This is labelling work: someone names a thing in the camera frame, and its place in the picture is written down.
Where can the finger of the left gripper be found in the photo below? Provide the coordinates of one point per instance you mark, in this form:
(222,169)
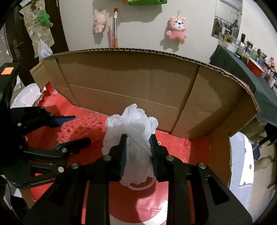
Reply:
(43,118)
(62,150)

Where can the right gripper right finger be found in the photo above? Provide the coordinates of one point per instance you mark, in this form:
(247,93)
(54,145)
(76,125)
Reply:
(186,192)

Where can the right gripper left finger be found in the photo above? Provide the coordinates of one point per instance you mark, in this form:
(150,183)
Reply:
(109,168)

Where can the red foam net ball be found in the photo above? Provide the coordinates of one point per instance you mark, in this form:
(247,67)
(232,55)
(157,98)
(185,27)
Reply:
(89,125)

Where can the white mesh bath sponge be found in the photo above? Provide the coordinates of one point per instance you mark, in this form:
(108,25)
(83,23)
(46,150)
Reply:
(138,173)

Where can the cardboard box red interior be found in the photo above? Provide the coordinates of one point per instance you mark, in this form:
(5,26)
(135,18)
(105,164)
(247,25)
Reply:
(167,117)

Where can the white plastic bag on door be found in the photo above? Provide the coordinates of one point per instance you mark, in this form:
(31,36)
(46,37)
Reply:
(43,50)

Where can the dark wooden door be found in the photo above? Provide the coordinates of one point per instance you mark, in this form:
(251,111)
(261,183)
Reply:
(23,31)

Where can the green frog plush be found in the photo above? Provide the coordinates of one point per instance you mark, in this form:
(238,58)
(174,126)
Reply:
(44,19)

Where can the dark green clothed side table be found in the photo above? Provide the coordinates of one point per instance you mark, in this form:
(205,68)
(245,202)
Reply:
(264,95)

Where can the green tote bag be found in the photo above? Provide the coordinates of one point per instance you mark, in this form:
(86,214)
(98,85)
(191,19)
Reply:
(144,2)

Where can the red basin on side table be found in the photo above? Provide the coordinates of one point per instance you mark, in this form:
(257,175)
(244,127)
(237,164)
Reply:
(254,67)

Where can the orange capped brush on wall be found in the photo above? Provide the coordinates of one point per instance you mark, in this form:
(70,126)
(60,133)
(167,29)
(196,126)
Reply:
(115,45)

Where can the pink pig plush on wall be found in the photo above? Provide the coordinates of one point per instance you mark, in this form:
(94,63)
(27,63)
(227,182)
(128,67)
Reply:
(100,22)

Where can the pink bear plush keychain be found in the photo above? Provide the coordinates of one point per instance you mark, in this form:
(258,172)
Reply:
(176,29)

